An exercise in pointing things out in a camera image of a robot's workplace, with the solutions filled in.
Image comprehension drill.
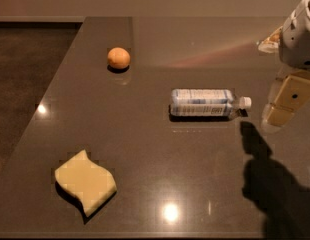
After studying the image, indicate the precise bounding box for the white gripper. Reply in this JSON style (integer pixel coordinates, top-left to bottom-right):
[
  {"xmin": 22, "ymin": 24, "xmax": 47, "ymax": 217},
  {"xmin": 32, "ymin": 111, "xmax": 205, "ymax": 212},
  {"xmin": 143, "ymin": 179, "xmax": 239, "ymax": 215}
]
[{"xmin": 257, "ymin": 0, "xmax": 310, "ymax": 133}]

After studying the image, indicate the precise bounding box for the blue label plastic bottle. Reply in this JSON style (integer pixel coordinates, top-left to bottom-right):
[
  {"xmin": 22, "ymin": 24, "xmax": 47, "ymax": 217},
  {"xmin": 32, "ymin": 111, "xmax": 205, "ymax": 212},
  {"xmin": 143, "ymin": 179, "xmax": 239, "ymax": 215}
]
[{"xmin": 170, "ymin": 89, "xmax": 252, "ymax": 117}]

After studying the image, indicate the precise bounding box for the orange round fruit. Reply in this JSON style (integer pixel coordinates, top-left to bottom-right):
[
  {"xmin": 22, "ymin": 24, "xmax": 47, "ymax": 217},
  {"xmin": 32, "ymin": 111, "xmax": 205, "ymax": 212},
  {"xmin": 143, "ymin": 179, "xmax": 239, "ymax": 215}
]
[{"xmin": 107, "ymin": 47, "xmax": 131, "ymax": 70}]

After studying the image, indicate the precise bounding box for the yellow wavy sponge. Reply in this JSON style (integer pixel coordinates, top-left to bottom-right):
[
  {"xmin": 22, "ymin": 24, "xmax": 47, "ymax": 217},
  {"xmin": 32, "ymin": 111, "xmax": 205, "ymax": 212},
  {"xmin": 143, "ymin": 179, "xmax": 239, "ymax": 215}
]
[{"xmin": 54, "ymin": 150, "xmax": 117, "ymax": 217}]

